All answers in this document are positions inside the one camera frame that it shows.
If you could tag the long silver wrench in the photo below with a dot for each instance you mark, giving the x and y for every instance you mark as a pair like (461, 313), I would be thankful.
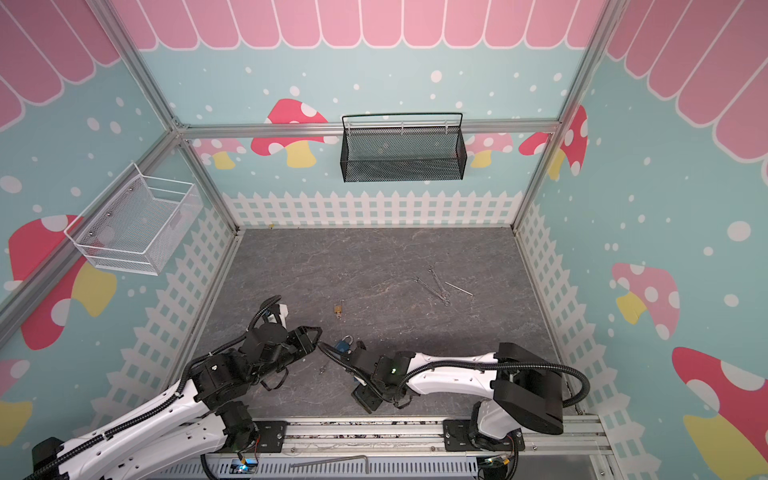
(432, 291)

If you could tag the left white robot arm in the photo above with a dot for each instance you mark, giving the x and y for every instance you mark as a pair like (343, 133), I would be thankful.
(202, 410)

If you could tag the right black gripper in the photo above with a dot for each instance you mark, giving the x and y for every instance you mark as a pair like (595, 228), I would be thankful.
(357, 361)

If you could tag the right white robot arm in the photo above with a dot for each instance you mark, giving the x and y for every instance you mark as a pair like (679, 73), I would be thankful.
(515, 390)

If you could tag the silver hex key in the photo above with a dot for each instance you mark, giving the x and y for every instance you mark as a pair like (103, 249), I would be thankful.
(460, 289)

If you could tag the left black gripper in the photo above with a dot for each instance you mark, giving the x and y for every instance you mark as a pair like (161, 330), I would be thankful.
(301, 340)

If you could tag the black mesh wall basket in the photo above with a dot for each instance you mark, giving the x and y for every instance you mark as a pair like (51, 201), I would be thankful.
(399, 147)

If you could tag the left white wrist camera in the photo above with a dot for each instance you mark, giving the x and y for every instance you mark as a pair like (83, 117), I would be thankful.
(277, 314)

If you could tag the white wire wall basket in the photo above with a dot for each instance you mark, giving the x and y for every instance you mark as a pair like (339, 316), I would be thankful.
(136, 224)

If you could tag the large blue padlock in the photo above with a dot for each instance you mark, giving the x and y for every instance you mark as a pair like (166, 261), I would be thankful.
(344, 345)

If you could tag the large hex key front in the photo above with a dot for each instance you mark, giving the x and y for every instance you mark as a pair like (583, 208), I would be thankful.
(336, 460)

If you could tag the short silver wrench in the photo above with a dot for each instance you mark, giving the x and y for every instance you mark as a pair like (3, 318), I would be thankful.
(440, 285)

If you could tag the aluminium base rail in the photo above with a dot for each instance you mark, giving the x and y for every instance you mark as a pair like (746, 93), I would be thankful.
(405, 448)

